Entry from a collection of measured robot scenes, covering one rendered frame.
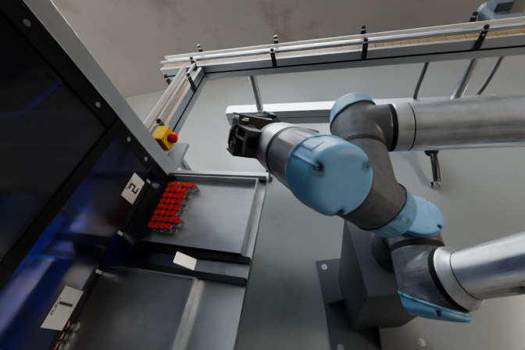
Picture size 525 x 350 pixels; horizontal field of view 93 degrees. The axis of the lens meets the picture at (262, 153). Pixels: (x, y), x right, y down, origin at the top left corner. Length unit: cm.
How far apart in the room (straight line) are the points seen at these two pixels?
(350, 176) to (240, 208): 66
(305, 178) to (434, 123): 24
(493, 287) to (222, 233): 64
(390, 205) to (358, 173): 9
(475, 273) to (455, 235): 131
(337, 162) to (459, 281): 44
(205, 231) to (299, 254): 94
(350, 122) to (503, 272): 35
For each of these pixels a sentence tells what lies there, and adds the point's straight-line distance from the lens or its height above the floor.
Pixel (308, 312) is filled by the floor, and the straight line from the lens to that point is 163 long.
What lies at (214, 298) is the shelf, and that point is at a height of 88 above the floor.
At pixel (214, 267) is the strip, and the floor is 88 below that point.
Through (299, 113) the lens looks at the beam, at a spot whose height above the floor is 52.
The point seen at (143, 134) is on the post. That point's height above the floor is 110.
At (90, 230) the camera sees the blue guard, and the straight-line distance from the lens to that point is 84.
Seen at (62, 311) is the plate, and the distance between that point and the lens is 86.
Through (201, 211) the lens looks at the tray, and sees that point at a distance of 92.
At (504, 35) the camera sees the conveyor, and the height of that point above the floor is 93.
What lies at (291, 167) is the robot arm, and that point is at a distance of 25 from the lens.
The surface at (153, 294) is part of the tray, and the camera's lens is 88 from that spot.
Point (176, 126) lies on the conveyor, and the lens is 130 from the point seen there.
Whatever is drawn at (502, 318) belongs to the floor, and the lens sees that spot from 183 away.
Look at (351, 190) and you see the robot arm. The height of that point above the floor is 140.
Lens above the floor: 161
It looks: 48 degrees down
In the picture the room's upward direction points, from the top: 17 degrees counter-clockwise
